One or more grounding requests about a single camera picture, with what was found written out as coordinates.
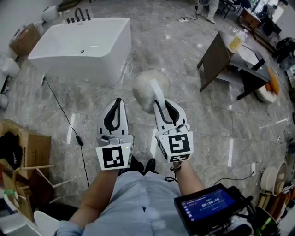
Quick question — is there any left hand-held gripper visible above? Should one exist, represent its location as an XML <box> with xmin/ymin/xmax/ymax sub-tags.
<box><xmin>95</xmin><ymin>98</ymin><xmax>135</xmax><ymax>171</ymax></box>

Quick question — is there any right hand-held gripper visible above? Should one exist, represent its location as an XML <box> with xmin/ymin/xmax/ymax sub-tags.
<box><xmin>153</xmin><ymin>98</ymin><xmax>194</xmax><ymax>164</ymax></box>

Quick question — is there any white bathtub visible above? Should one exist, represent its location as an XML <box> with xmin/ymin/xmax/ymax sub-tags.
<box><xmin>28</xmin><ymin>17</ymin><xmax>132</xmax><ymax>88</ymax></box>

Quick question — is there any person's right forearm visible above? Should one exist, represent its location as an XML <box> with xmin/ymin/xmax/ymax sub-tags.
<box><xmin>171</xmin><ymin>160</ymin><xmax>207</xmax><ymax>197</ymax></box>

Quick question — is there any person's left forearm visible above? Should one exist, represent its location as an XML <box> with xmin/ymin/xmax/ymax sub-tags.
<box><xmin>68</xmin><ymin>169</ymin><xmax>122</xmax><ymax>228</ymax></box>

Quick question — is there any black faucet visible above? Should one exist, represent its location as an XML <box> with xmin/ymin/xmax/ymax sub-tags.
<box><xmin>66</xmin><ymin>7</ymin><xmax>92</xmax><ymax>24</ymax></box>

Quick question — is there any black shoe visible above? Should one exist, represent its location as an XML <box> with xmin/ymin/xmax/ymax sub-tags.
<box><xmin>118</xmin><ymin>155</ymin><xmax>145</xmax><ymax>174</ymax></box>
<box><xmin>144</xmin><ymin>158</ymin><xmax>160</xmax><ymax>175</ymax></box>

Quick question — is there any large cardboard box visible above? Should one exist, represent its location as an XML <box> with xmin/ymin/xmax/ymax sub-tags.
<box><xmin>0</xmin><ymin>119</ymin><xmax>52</xmax><ymax>181</ymax></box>

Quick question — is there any light blue shirt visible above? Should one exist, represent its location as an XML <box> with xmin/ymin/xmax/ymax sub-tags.
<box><xmin>54</xmin><ymin>171</ymin><xmax>192</xmax><ymax>236</ymax></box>

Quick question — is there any wooden stool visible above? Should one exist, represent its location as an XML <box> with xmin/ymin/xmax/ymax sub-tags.
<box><xmin>12</xmin><ymin>164</ymin><xmax>71</xmax><ymax>208</ymax></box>

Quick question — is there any black tablet with blue screen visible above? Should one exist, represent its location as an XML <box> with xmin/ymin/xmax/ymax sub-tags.
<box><xmin>173</xmin><ymin>183</ymin><xmax>243</xmax><ymax>236</ymax></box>

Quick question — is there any white round pouf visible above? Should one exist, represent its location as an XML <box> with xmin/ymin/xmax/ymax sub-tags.
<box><xmin>255</xmin><ymin>87</ymin><xmax>277</xmax><ymax>104</ymax></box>

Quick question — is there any white wash basin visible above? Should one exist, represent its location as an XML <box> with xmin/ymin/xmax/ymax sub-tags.
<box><xmin>236</xmin><ymin>44</ymin><xmax>261</xmax><ymax>68</ymax></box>

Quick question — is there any yellow sponge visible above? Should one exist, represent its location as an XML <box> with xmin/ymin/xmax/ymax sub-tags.
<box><xmin>226</xmin><ymin>35</ymin><xmax>244</xmax><ymax>53</ymax></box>

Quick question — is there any black bag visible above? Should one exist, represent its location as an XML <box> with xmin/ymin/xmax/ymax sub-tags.
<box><xmin>0</xmin><ymin>132</ymin><xmax>24</xmax><ymax>171</ymax></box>

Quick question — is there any orange cushion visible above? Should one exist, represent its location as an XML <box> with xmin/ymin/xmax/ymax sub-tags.
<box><xmin>264</xmin><ymin>66</ymin><xmax>281</xmax><ymax>96</ymax></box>

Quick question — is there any white toilet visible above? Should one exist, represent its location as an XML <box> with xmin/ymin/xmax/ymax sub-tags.
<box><xmin>41</xmin><ymin>5</ymin><xmax>59</xmax><ymax>23</ymax></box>
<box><xmin>0</xmin><ymin>52</ymin><xmax>21</xmax><ymax>78</ymax></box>

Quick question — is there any round bamboo basket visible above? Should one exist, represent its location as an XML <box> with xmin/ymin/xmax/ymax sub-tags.
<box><xmin>260</xmin><ymin>161</ymin><xmax>289</xmax><ymax>197</ymax></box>

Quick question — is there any small cardboard box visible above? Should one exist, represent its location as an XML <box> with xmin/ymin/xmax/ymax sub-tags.
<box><xmin>9</xmin><ymin>23</ymin><xmax>41</xmax><ymax>58</ymax></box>

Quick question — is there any small wooden desk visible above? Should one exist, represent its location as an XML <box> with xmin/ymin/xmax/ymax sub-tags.
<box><xmin>237</xmin><ymin>7</ymin><xmax>263</xmax><ymax>30</ymax></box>

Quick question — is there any black office chair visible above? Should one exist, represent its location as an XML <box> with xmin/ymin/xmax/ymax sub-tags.
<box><xmin>275</xmin><ymin>36</ymin><xmax>295</xmax><ymax>63</ymax></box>

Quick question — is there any black floor cable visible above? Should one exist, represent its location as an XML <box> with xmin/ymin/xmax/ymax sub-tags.
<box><xmin>43</xmin><ymin>77</ymin><xmax>91</xmax><ymax>188</ymax></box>

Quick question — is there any black wrist cord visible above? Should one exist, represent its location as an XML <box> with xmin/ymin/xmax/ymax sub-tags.
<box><xmin>164</xmin><ymin>165</ymin><xmax>183</xmax><ymax>183</ymax></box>

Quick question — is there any black frame side table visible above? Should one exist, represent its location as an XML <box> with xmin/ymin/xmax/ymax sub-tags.
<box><xmin>227</xmin><ymin>58</ymin><xmax>272</xmax><ymax>101</ymax></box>

